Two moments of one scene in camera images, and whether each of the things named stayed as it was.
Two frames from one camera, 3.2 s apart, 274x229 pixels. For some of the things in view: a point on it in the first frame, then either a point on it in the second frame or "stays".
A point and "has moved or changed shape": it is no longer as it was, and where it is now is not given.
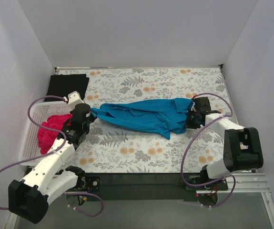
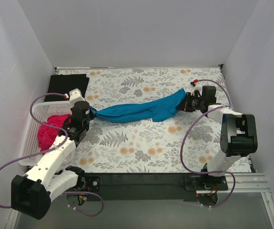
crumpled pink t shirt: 45,137 stays
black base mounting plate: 146,186 stays
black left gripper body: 90,116 stays
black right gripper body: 190,119 → 187,103
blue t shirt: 166,116 has moved or changed shape
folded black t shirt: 65,84 stays
